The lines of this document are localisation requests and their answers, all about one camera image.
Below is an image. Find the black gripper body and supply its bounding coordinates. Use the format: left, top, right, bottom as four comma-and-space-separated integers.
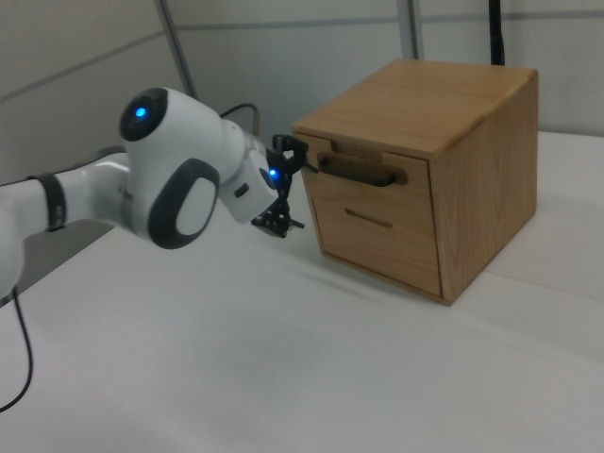
265, 148, 297, 204

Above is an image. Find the wooden drawer with black handle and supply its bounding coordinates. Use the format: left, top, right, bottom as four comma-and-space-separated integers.
300, 135, 435, 224

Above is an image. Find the wooden two-drawer cabinet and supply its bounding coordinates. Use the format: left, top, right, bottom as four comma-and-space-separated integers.
291, 58, 540, 308

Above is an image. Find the black pole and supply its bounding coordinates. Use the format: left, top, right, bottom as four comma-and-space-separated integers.
486, 0, 508, 67

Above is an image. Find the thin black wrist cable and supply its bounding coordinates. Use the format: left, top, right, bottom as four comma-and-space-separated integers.
220, 102, 262, 139

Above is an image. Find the grey metal partition post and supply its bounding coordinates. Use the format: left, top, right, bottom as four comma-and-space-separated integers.
404, 0, 423, 61
156, 0, 200, 101

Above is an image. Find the black cable strap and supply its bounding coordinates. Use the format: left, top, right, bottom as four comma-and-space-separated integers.
26, 173, 68, 232

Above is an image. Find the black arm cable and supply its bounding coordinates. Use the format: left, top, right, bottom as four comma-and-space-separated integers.
0, 282, 36, 413

